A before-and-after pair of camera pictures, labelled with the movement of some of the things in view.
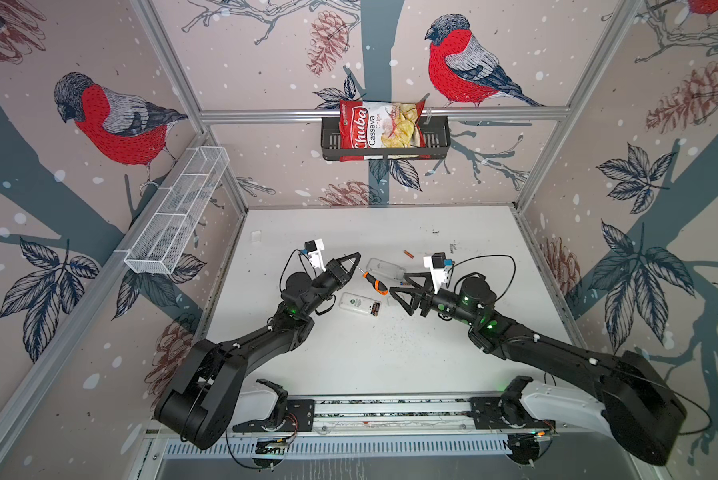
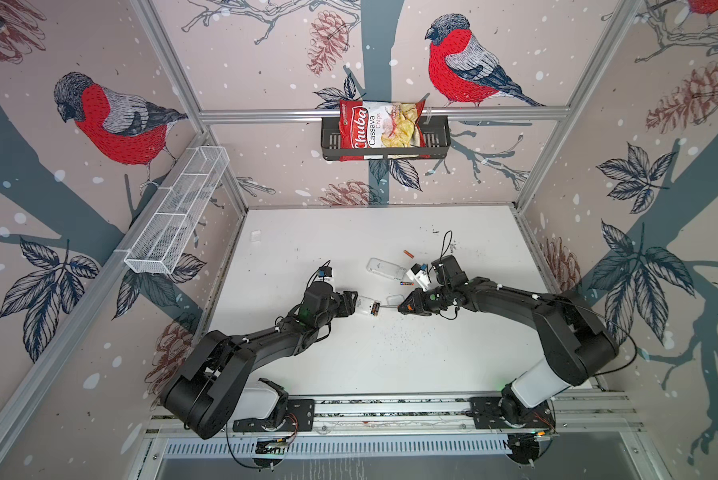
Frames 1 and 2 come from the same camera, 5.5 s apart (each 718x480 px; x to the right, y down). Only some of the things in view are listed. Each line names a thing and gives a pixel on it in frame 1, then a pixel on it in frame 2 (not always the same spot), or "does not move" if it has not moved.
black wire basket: [437, 140] does not move
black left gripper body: [331, 279] to [345, 307]
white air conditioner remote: [359, 304] does not move
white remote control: [386, 268] does not move
